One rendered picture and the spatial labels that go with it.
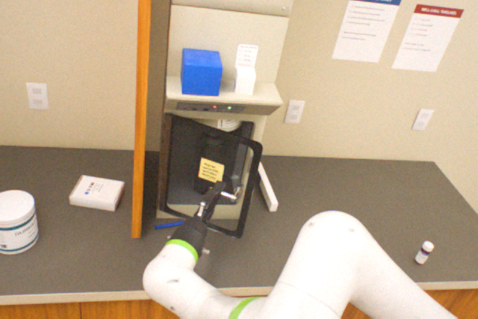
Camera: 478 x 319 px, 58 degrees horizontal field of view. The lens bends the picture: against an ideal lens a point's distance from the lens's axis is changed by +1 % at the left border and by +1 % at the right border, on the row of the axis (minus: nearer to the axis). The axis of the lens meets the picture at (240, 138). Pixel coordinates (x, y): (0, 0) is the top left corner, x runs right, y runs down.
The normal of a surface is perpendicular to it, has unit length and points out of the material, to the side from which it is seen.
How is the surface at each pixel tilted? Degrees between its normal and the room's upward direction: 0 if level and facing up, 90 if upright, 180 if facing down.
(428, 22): 90
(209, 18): 90
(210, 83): 90
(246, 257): 0
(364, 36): 90
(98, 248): 0
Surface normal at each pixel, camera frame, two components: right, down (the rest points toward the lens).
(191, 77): 0.15, 0.58
